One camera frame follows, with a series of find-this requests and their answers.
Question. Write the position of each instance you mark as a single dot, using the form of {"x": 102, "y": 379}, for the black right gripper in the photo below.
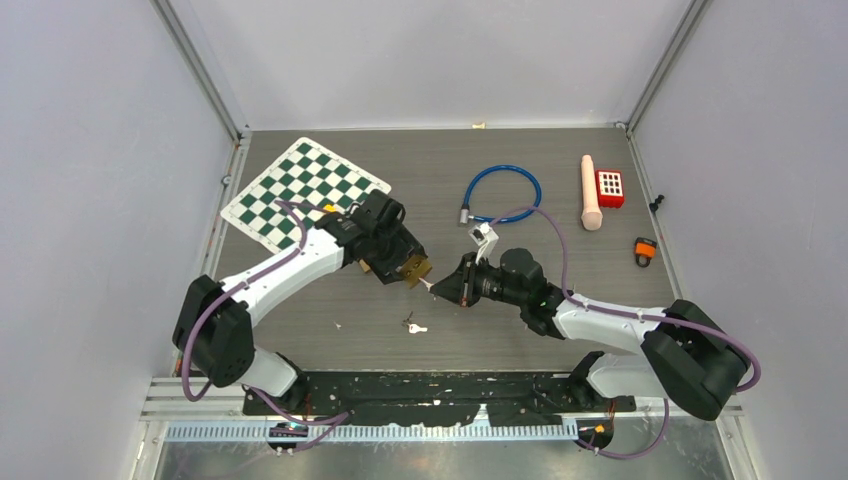
{"x": 460, "y": 287}

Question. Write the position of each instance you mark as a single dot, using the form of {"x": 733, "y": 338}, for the beige wooden rolling pin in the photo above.
{"x": 591, "y": 216}

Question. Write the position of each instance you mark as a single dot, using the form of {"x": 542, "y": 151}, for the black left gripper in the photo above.
{"x": 406, "y": 246}

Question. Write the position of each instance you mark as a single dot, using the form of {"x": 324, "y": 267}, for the green white chessboard mat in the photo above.
{"x": 307, "y": 172}

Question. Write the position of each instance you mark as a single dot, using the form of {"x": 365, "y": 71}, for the aluminium frame rail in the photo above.
{"x": 232, "y": 414}

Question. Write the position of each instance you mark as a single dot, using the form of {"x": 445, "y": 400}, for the black knob on rail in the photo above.
{"x": 656, "y": 203}

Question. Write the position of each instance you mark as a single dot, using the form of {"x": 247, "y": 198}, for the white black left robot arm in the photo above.
{"x": 215, "y": 327}

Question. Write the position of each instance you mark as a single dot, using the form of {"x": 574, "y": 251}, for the red block with holes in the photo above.
{"x": 609, "y": 186}

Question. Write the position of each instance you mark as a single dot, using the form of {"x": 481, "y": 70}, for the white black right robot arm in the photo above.
{"x": 676, "y": 353}

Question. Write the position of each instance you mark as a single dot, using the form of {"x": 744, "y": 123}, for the blue cable lock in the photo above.
{"x": 507, "y": 201}

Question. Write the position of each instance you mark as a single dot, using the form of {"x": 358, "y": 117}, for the silver keys with white tag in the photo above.
{"x": 412, "y": 327}

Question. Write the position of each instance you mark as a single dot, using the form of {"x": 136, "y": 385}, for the small orange padlock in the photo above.
{"x": 645, "y": 250}

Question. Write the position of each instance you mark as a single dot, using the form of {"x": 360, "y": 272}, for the black front base panel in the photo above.
{"x": 445, "y": 399}

